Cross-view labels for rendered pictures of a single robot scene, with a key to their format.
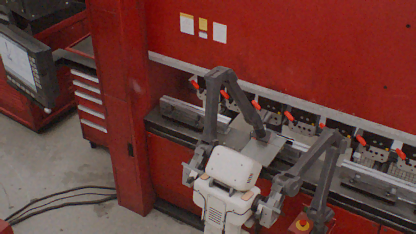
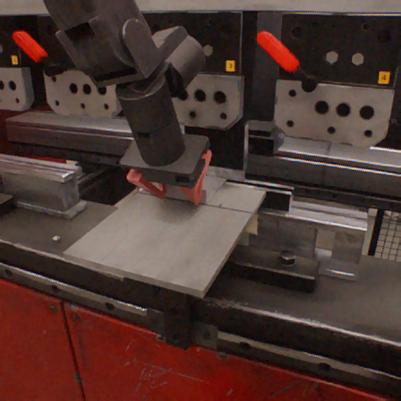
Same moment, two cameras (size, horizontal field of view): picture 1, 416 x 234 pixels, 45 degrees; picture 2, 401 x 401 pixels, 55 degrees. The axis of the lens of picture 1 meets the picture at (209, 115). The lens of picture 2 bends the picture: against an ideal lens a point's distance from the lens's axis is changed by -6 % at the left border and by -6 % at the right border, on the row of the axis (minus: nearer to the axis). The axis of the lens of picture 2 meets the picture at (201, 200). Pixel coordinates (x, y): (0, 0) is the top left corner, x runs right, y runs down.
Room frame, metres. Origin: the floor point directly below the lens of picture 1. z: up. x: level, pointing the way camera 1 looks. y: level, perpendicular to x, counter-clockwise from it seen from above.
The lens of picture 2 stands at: (1.68, -0.26, 1.26)
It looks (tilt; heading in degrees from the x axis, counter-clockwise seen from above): 26 degrees down; 351
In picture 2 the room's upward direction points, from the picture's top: straight up
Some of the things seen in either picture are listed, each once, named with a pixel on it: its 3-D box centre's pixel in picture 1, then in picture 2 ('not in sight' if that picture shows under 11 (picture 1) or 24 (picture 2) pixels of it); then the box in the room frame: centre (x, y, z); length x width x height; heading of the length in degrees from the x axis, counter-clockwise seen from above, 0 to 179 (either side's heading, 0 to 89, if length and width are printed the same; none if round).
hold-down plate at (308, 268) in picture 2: (274, 155); (225, 257); (2.22, -0.38, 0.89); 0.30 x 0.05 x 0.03; 59
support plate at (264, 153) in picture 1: (262, 148); (177, 221); (2.16, -0.30, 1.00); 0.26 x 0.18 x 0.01; 149
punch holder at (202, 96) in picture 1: (211, 86); (8, 62); (2.50, -0.01, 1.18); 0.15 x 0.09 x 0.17; 59
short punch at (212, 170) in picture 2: (274, 126); (216, 149); (2.29, -0.38, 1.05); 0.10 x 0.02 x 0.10; 59
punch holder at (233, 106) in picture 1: (240, 96); (92, 63); (2.40, -0.18, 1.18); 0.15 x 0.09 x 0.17; 59
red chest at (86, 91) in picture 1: (119, 96); not in sight; (3.35, 0.74, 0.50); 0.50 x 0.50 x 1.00; 59
